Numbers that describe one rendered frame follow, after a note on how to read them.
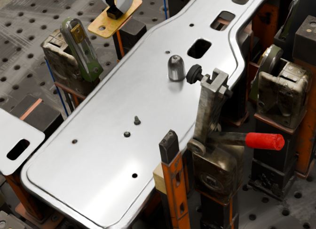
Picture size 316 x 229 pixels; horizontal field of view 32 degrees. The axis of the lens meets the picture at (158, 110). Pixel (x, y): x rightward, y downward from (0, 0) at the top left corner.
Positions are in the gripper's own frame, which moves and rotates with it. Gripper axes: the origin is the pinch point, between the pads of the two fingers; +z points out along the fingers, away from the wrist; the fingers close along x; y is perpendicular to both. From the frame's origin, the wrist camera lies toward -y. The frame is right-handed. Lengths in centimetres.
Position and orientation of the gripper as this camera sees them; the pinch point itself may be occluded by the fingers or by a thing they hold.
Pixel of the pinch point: (114, 5)
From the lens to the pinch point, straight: 75.7
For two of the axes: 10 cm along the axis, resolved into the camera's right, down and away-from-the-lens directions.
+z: 0.9, 6.1, 7.9
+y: 5.7, -6.8, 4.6
